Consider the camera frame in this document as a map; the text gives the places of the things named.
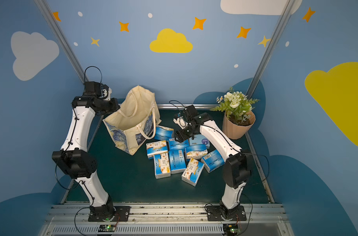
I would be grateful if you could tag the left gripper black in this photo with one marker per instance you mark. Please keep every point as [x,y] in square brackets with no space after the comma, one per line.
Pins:
[112,105]

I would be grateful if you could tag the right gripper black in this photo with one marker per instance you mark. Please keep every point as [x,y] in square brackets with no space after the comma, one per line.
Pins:
[180,134]

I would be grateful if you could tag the floral tissue pack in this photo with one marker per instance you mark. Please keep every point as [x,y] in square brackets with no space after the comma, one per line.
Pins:
[162,165]
[195,152]
[193,172]
[155,148]

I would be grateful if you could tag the blue tissue pack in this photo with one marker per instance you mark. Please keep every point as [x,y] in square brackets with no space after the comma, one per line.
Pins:
[163,133]
[175,145]
[177,161]
[212,161]

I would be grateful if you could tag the cream canvas tote bag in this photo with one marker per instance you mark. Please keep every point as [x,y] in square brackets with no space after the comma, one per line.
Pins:
[135,122]

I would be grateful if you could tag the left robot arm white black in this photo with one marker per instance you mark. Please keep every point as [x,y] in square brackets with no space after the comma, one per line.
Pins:
[73,158]

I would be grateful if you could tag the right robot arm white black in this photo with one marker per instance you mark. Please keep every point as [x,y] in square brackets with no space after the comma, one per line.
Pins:
[236,170]

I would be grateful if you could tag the pink pot with flowers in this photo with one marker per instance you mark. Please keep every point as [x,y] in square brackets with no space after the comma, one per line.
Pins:
[238,116]

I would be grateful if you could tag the right controller board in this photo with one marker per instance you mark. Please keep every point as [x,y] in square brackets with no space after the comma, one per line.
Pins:
[231,230]

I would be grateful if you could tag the controller board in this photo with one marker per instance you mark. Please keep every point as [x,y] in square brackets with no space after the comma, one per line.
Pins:
[107,228]
[231,230]

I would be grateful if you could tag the left controller board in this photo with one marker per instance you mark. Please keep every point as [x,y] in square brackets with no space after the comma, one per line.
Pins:
[107,228]

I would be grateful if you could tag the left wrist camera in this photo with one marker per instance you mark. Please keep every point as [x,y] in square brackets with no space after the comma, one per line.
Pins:
[105,92]

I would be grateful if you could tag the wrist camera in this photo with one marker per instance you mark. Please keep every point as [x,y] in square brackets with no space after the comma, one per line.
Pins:
[186,115]
[105,92]

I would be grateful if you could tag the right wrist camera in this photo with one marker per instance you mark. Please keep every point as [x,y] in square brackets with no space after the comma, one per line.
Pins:
[186,115]

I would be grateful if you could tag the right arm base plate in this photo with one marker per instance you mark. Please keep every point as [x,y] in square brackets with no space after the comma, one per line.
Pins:
[221,213]

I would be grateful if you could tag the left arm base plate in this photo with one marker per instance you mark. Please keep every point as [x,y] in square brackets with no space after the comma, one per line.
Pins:
[120,213]

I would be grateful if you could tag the aluminium front rail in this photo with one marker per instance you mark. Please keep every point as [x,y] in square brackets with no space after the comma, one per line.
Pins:
[174,219]

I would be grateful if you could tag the left aluminium frame post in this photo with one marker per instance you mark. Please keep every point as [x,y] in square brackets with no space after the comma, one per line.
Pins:
[53,23]

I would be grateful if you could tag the aluminium frame post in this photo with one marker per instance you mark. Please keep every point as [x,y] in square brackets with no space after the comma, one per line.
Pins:
[53,23]
[279,29]

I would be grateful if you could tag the right aluminium frame post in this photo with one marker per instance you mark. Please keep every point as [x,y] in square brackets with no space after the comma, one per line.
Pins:
[279,29]

